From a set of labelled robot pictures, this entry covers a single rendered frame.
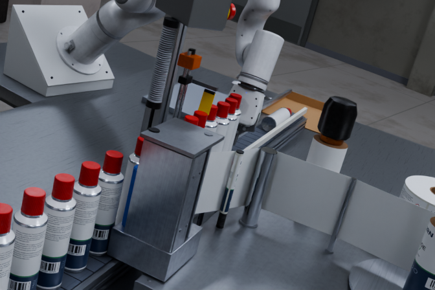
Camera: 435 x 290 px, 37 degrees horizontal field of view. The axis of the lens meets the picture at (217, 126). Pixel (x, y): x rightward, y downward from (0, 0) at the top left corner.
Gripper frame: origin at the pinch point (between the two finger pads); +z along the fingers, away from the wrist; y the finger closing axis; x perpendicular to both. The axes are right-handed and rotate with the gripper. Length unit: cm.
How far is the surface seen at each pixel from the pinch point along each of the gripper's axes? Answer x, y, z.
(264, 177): -32.1, 20.0, 4.5
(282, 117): 40.8, 2.0, -12.4
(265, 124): 35.0, -1.3, -8.0
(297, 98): 95, -8, -24
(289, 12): 634, -178, -167
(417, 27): 597, -16, -187
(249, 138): 24.2, -1.7, -2.0
